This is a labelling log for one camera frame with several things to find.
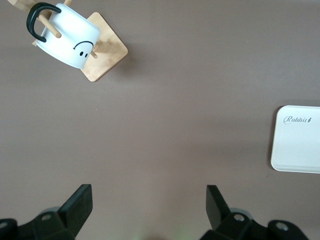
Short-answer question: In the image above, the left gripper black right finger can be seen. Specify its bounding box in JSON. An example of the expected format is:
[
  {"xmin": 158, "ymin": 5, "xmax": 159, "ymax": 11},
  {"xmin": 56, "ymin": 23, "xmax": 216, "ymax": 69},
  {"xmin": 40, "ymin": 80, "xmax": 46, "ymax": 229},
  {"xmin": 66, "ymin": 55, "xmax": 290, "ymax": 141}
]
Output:
[{"xmin": 201, "ymin": 184, "xmax": 311, "ymax": 240}]

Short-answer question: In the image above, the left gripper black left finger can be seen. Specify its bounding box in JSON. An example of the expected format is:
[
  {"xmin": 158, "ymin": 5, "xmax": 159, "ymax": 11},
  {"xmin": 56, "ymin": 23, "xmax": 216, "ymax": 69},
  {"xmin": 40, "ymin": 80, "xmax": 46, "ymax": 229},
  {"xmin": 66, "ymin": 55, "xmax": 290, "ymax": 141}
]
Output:
[{"xmin": 0, "ymin": 184, "xmax": 94, "ymax": 240}]

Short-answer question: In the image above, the white smiley cup black handle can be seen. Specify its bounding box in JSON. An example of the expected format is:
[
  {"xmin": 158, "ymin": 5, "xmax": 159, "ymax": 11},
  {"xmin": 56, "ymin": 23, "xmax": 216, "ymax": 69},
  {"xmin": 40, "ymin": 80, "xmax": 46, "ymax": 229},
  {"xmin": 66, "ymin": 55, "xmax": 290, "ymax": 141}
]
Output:
[{"xmin": 26, "ymin": 2, "xmax": 102, "ymax": 70}]

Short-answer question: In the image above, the wooden cup rack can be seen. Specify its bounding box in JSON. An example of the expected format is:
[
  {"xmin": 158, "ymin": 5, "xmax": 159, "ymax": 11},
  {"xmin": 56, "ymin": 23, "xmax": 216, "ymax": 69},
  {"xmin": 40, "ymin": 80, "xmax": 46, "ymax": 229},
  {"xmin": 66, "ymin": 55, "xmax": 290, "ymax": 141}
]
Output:
[{"xmin": 6, "ymin": 0, "xmax": 129, "ymax": 83}]

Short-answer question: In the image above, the cream tray with Rabbit print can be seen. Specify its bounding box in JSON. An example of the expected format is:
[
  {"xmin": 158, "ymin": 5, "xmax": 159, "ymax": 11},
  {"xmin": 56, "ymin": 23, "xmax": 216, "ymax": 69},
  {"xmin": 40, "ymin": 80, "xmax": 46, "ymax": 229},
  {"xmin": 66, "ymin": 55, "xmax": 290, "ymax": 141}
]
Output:
[{"xmin": 270, "ymin": 105, "xmax": 320, "ymax": 174}]

